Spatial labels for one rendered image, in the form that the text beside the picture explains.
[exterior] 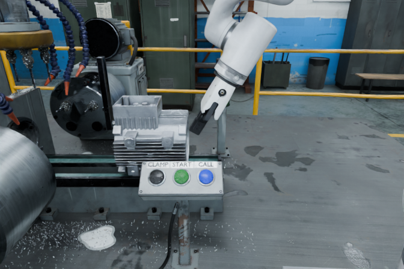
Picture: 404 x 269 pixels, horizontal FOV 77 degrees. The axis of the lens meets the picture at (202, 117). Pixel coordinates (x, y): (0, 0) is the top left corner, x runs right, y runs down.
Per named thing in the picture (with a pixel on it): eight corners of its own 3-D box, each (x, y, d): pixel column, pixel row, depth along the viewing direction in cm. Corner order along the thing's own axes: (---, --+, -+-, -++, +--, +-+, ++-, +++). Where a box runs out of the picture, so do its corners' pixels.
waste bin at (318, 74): (320, 85, 548) (325, 56, 525) (327, 90, 512) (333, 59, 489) (302, 84, 551) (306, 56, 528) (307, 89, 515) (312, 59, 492)
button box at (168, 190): (142, 200, 54) (136, 194, 50) (145, 169, 58) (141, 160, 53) (222, 200, 54) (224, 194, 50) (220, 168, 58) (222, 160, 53)
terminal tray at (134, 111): (115, 130, 71) (111, 106, 68) (125, 116, 81) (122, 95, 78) (157, 130, 71) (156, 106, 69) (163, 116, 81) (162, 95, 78)
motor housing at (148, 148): (117, 185, 73) (108, 124, 66) (133, 152, 91) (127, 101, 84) (187, 185, 73) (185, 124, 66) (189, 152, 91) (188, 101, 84)
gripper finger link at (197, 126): (211, 119, 66) (198, 139, 68) (211, 114, 69) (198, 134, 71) (200, 113, 65) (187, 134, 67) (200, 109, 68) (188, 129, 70)
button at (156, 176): (149, 185, 52) (148, 183, 50) (151, 172, 53) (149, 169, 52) (164, 185, 52) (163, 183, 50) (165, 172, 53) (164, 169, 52)
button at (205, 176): (198, 185, 52) (198, 183, 50) (198, 171, 53) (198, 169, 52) (213, 185, 52) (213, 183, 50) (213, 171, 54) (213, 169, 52)
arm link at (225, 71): (250, 80, 61) (243, 90, 61) (244, 72, 69) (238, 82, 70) (220, 62, 59) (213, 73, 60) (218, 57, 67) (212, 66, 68)
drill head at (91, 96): (44, 149, 94) (27, 83, 84) (89, 111, 132) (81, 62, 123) (112, 149, 94) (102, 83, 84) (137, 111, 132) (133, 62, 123)
